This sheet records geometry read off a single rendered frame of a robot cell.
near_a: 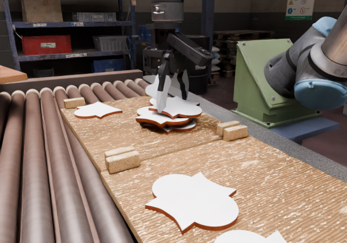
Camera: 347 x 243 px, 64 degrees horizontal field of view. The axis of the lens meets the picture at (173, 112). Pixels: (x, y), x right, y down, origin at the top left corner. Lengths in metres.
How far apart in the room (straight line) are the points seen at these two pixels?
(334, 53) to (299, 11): 5.59
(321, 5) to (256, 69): 5.11
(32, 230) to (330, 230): 0.40
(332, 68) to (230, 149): 0.29
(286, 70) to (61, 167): 0.66
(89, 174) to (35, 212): 0.12
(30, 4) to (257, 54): 3.95
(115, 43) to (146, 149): 4.29
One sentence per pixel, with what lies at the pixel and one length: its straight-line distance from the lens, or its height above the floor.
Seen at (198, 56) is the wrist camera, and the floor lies 1.12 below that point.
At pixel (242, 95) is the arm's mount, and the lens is 0.97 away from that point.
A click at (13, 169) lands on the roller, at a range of 0.64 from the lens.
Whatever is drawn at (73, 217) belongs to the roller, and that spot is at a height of 0.92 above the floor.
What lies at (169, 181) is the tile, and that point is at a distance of 0.47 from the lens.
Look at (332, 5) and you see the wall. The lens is 5.90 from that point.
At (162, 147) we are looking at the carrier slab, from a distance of 0.60.
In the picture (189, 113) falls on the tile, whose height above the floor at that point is 0.98.
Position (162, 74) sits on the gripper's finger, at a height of 1.07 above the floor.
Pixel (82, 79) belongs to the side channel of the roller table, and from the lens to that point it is 1.28.
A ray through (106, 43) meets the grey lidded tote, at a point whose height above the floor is 0.76.
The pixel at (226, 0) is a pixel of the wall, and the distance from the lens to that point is 6.72.
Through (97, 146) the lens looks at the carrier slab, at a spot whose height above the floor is 0.94.
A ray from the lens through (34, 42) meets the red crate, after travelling 4.57.
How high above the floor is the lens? 1.20
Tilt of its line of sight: 19 degrees down
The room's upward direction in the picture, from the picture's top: straight up
